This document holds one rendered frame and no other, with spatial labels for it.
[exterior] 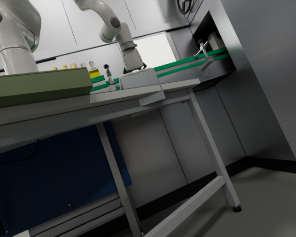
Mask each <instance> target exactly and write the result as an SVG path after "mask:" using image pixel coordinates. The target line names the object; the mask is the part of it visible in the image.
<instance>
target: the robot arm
mask: <svg viewBox="0 0 296 237"><path fill-rule="evenodd" d="M73 1H74V2H75V3H76V5H77V6H78V7H79V9H80V10H81V11H84V12H85V11H88V10H90V9H91V10H93V11H95V12H96V13H97V14H98V15H99V16H100V17H101V19H102V20H103V21H104V24H103V26H102V28H101V30H100V33H99V36H100V39H101V40H102V41H103V42H105V43H111V42H115V41H118V43H119V45H120V48H121V51H122V53H121V58H122V62H123V65H124V72H123V74H127V73H129V72H132V71H135V70H141V68H142V67H143V66H144V67H143V68H142V69H145V68H146V67H147V65H146V64H145V63H144V62H143V61H142V58H141V56H140V54H139V52H138V50H137V48H136V47H137V44H135V43H134V42H133V39H132V36H131V33H130V30H129V27H128V24H127V23H126V22H120V21H119V19H118V17H117V15H116V14H115V13H114V11H113V10H112V8H111V7H110V6H109V5H108V4H106V3H105V2H103V1H102V0H73ZM0 7H1V8H2V9H3V10H1V9H0V59H1V62H2V65H3V67H4V70H5V73H6V75H9V74H19V73H28V72H38V71H39V70H38V67H37V65H36V62H35V59H34V57H33V54H32V53H33V52H34V51H35V50H36V49H37V48H38V45H39V38H40V31H41V23H42V21H41V16H40V14H39V12H38V10H37V9H36V8H35V7H34V6H33V5H32V4H31V2H30V1H29V0H0Z"/></svg>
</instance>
